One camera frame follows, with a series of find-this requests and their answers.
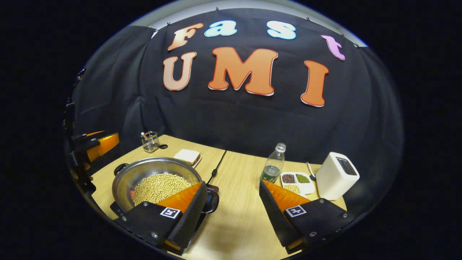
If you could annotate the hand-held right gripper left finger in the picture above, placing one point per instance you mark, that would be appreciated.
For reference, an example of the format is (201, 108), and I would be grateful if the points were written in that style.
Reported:
(191, 213)

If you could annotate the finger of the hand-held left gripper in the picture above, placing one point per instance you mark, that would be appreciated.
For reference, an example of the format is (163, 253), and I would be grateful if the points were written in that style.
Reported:
(106, 144)

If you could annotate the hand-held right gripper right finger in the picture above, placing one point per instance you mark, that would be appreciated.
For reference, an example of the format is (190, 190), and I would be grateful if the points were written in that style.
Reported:
(272, 213)

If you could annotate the steel pot with soybeans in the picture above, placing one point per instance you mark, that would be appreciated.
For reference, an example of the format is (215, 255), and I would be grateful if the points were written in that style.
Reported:
(158, 186)

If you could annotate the black induction cooktop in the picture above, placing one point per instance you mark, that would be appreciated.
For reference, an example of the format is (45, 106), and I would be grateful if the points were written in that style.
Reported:
(114, 208)

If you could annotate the white divided dish with beans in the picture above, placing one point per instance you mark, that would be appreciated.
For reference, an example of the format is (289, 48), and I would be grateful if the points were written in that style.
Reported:
(306, 186)

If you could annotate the clear glass holder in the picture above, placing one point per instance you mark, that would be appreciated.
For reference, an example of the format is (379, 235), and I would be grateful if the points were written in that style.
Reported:
(150, 142)

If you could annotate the clear plastic water bottle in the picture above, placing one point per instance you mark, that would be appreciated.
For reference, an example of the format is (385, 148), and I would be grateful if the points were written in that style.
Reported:
(273, 166)

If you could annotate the sandwich on white plate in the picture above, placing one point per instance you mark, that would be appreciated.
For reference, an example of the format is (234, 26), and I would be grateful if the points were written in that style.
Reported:
(187, 156)

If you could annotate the white box appliance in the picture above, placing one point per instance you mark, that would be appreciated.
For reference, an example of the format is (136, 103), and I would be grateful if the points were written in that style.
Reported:
(334, 178)

